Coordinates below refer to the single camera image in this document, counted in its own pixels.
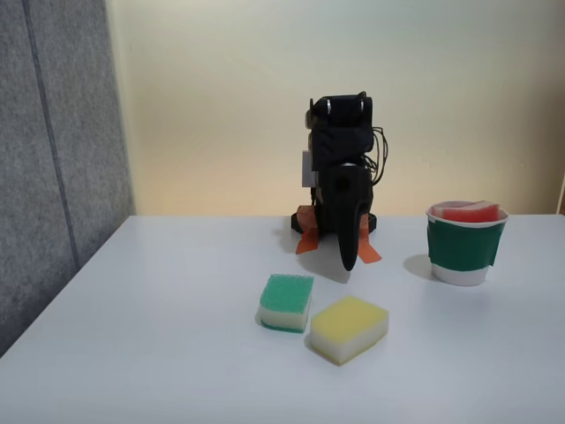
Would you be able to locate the green and white sponge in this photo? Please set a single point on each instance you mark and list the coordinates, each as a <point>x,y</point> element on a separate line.
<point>284,300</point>

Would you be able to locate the white cup with green band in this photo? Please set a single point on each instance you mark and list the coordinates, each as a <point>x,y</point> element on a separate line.
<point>461,247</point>

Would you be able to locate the yellow and white sponge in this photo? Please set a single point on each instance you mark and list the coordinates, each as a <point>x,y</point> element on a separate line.
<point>348,327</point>

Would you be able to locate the brown object at edge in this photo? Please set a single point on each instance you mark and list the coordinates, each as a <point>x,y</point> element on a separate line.
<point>561,199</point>

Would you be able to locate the grey felt partition panel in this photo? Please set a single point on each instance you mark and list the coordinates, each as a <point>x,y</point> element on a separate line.
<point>48,154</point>

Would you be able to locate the red and white sponge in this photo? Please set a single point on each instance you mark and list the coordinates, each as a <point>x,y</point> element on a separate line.
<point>468,213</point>

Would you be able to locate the white wall outlet box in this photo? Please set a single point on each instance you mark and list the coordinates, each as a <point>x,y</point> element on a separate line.
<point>307,170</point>

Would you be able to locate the orange tape strip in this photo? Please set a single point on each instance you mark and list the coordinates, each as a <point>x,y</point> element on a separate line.
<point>307,240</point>
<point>368,254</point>

